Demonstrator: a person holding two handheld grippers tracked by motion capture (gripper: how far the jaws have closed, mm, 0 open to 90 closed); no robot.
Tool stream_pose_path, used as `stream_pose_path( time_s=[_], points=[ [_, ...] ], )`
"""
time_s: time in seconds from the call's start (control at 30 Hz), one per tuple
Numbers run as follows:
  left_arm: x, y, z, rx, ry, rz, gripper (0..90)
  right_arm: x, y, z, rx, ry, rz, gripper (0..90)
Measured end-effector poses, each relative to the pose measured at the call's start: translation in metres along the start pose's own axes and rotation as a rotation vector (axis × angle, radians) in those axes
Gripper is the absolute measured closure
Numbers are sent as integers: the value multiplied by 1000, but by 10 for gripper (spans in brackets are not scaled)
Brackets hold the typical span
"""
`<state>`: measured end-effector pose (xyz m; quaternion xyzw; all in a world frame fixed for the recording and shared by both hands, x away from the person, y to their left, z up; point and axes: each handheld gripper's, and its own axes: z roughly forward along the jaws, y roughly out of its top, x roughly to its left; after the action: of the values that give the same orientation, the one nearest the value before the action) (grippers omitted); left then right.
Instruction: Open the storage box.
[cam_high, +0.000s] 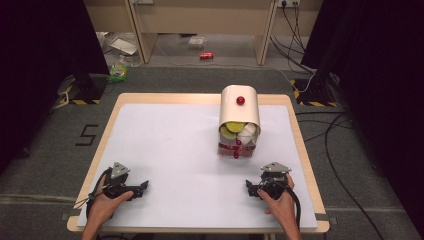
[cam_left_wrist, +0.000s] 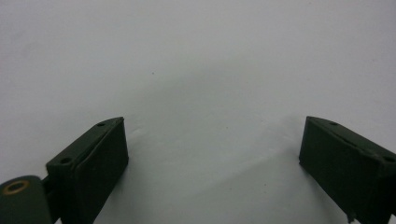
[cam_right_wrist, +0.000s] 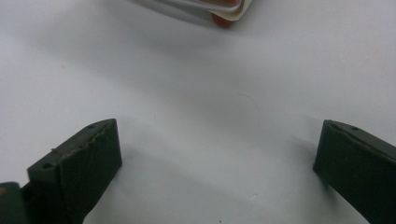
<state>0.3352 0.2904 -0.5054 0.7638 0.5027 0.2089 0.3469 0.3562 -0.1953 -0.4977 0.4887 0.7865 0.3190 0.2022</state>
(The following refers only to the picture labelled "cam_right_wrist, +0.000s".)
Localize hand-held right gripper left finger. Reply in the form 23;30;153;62
21;118;123;224

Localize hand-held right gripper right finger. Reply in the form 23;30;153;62
313;119;396;224

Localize white roll-top box red knobs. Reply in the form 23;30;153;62
130;0;253;29

